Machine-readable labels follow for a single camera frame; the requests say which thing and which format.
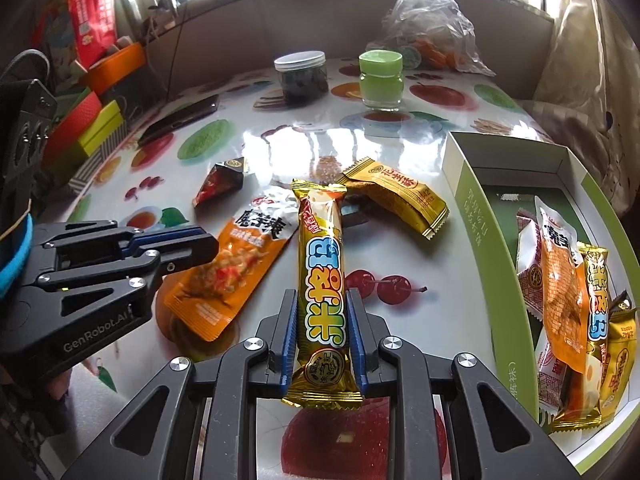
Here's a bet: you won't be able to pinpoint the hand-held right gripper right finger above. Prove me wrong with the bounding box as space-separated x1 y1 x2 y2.
346 287 576 480

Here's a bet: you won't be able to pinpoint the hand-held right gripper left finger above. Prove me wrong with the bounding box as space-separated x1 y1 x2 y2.
62 289 299 480

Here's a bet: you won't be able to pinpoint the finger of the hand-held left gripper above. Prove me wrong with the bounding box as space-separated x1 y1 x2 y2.
34 219 207 261
37 234 220 312

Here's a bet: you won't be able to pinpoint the orange white snack packet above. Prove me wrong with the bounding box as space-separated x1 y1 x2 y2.
163 187 299 356
534 195 591 376

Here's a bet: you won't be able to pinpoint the dark red triangular snack packet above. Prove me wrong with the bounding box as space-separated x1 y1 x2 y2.
192 156 248 207

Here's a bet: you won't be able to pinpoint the yellow long snack bar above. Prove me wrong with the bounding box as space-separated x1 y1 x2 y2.
281 178 363 408
552 242 615 433

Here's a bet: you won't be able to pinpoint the golden snack packet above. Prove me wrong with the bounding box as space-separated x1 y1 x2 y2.
341 157 450 242
597 305 640 423

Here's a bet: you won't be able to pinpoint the green white cardboard box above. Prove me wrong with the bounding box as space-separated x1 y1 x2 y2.
441 131 640 478

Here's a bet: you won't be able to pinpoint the red white snack packet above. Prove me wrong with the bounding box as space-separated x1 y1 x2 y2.
515 210 548 321
535 330 573 413

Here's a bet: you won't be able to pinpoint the person's left hand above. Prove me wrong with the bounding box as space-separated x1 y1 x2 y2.
45 357 99 407

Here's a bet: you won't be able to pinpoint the blue elastic band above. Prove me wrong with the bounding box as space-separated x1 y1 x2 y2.
0 214 35 297

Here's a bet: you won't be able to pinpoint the striped box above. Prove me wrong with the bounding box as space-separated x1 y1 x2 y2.
67 125 131 193

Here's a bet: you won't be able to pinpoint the black smartphone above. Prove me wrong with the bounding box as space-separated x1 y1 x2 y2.
137 94 221 147

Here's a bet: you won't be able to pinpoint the yellow-green box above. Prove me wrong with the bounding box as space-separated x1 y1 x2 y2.
77 100 126 158

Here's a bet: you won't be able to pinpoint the red ribbed box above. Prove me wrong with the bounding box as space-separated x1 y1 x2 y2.
42 91 103 166

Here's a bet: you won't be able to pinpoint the food printed tablecloth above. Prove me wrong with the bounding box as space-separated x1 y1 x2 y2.
65 57 640 480

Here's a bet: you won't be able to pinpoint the orange box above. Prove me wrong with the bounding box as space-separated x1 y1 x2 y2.
80 42 147 96

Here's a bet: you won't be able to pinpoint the clear jar with white lid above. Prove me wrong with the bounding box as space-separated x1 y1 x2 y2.
273 51 330 101

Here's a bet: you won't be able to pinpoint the colourful printed box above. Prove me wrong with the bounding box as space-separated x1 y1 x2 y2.
32 0 76 76

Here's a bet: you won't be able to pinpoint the red snack bag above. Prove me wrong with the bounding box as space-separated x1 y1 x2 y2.
66 0 119 71

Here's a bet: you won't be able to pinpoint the green jar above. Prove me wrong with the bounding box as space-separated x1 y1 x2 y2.
358 50 404 112

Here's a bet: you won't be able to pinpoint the clear plastic bag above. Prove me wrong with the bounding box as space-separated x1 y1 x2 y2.
367 0 496 78

